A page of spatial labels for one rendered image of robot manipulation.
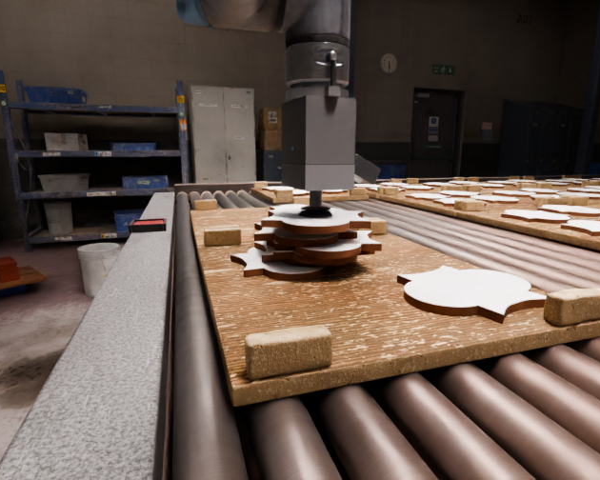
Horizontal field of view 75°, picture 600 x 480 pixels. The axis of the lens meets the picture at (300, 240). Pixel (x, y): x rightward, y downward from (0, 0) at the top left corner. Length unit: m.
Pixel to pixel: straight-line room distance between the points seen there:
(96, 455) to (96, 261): 3.04
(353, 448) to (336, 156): 0.31
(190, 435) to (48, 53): 5.80
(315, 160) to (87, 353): 0.29
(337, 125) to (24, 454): 0.39
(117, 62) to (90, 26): 0.47
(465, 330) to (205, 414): 0.22
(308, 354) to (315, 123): 0.27
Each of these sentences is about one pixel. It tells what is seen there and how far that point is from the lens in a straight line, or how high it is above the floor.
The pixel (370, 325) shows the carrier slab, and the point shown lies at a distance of 0.35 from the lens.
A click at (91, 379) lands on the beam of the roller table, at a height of 0.91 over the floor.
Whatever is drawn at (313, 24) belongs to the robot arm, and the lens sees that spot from 0.47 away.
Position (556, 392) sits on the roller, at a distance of 0.35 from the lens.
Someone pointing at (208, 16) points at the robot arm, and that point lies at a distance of 0.47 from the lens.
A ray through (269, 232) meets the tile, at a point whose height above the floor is 0.99.
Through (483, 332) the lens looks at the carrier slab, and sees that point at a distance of 0.37.
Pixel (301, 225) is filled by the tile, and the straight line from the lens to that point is 0.43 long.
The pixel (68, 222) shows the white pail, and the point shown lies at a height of 0.27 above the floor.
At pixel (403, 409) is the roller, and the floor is 0.91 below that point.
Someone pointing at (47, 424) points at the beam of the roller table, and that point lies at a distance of 0.32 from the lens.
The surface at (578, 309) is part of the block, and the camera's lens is 0.42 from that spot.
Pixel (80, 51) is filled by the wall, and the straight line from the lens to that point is 5.92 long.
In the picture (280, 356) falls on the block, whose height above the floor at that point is 0.95.
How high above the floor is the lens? 1.08
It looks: 13 degrees down
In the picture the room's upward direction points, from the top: straight up
